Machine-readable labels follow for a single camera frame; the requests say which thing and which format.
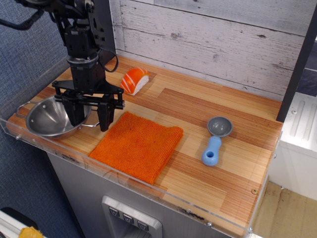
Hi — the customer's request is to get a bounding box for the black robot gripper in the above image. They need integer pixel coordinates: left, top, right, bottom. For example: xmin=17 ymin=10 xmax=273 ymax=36
xmin=52 ymin=62 xmax=125 ymax=132

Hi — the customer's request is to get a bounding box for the stainless steel bowl with handles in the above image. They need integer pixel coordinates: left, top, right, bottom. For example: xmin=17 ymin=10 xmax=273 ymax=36
xmin=16 ymin=96 xmax=100 ymax=139

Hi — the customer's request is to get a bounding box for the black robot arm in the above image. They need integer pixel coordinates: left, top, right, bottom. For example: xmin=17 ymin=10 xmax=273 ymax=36
xmin=18 ymin=0 xmax=124 ymax=131

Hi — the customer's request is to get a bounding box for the toy salmon nigiri sushi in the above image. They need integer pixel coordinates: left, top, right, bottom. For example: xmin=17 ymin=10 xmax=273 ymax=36
xmin=120 ymin=67 xmax=150 ymax=96

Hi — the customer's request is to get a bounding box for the orange folded cloth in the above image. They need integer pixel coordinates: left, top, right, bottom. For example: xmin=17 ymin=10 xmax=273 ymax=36
xmin=89 ymin=112 xmax=183 ymax=185

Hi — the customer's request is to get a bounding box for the grey cabinet with button panel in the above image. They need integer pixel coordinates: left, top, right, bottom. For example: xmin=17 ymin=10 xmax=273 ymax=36
xmin=46 ymin=151 xmax=233 ymax=238

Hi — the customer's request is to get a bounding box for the blue grey toy scoop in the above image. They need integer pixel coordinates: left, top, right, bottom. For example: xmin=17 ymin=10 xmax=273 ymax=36
xmin=201 ymin=117 xmax=233 ymax=166

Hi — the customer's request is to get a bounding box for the yellow object bottom left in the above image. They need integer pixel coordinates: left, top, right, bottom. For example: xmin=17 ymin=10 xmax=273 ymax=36
xmin=18 ymin=227 xmax=44 ymax=238

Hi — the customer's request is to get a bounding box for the white toy sink counter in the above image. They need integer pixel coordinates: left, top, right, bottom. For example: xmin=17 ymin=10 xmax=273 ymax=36
xmin=268 ymin=93 xmax=317 ymax=200

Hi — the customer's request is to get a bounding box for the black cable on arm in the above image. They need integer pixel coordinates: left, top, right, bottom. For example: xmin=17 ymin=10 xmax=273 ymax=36
xmin=0 ymin=8 xmax=119 ymax=73

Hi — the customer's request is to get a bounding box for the clear acrylic guard rail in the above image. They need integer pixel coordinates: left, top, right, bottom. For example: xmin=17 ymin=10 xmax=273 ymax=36
xmin=0 ymin=34 xmax=283 ymax=236

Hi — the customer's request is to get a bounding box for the right dark vertical post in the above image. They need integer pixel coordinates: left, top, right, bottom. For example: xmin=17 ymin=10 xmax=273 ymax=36
xmin=276 ymin=6 xmax=317 ymax=122

